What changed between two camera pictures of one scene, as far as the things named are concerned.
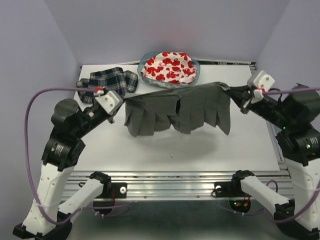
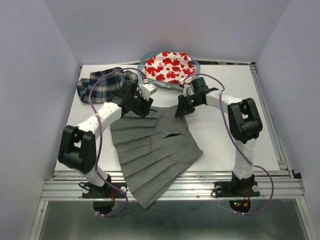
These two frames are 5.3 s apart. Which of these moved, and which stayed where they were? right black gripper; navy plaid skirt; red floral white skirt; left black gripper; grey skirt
Moved: grey skirt; right black gripper; left black gripper
Stayed: navy plaid skirt; red floral white skirt
